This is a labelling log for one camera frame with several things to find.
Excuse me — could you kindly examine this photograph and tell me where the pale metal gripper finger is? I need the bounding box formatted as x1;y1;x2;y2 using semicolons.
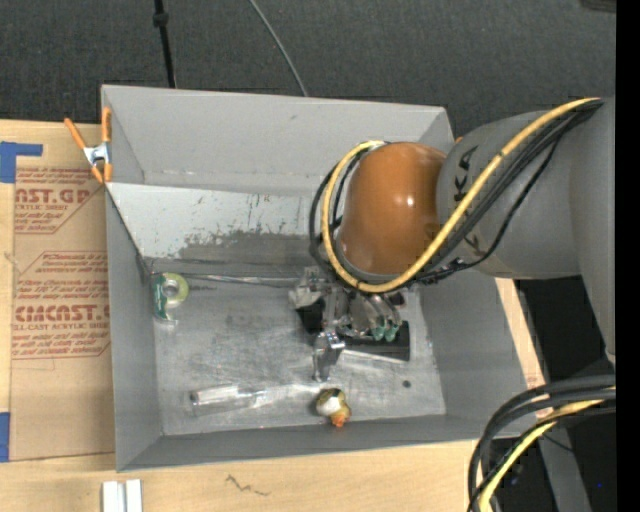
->
325;333;347;382
311;333;329;383

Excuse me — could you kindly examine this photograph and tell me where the white and orange toy duck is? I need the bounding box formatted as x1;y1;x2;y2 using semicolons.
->
314;387;353;429

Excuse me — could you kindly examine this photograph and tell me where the grey metal bin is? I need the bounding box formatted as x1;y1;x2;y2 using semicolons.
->
99;83;539;474

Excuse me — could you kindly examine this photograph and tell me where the green and white tape dispenser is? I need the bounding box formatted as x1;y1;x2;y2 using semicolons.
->
151;271;191;327

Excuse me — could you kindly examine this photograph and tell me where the brown cardboard board, red print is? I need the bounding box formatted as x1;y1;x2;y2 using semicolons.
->
0;118;117;462

